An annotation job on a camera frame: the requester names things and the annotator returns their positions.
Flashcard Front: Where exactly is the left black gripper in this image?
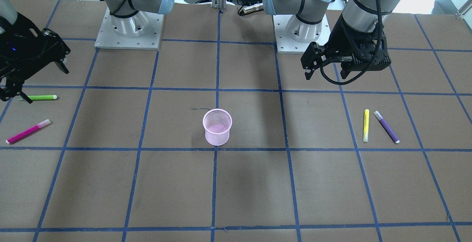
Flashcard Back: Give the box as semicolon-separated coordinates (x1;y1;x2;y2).
301;15;392;80

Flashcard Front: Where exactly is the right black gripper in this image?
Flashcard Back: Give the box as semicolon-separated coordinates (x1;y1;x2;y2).
0;13;71;104

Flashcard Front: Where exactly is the pink marker pen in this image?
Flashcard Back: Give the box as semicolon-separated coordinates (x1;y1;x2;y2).
6;119;52;144

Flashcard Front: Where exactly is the purple marker pen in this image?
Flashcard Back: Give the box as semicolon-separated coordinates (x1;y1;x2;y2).
373;111;400;144

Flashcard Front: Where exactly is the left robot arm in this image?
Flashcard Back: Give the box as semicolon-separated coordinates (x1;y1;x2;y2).
262;0;400;86

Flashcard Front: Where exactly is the pink mesh cup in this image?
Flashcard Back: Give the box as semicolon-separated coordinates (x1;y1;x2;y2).
202;108;233;146

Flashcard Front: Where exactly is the green marker pen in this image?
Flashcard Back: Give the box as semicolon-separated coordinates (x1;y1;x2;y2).
27;94;58;101

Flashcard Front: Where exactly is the yellow marker pen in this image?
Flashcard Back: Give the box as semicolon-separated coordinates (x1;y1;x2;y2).
362;109;370;143

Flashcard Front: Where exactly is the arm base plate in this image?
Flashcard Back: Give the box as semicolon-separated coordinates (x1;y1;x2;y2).
94;9;165;51
273;15;330;54

